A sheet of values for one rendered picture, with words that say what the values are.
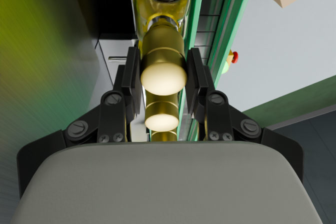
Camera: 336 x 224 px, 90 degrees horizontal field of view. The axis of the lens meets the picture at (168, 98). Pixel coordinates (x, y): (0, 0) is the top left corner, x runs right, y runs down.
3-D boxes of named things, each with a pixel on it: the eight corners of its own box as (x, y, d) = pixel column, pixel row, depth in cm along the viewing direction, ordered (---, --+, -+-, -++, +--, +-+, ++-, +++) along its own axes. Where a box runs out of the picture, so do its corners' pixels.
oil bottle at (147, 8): (143, -54, 27) (128, -2, 14) (177, -53, 28) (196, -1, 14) (145, -15, 32) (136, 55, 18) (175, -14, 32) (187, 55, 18)
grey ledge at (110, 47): (105, 20, 46) (96, 43, 39) (138, 20, 46) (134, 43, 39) (140, 153, 119) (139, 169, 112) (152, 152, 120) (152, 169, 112)
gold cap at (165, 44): (140, 24, 13) (135, 60, 10) (185, 25, 13) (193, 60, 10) (143, 61, 16) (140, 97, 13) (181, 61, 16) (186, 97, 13)
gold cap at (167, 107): (144, 79, 18) (141, 114, 15) (177, 78, 18) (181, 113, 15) (147, 100, 20) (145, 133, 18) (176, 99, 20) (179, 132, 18)
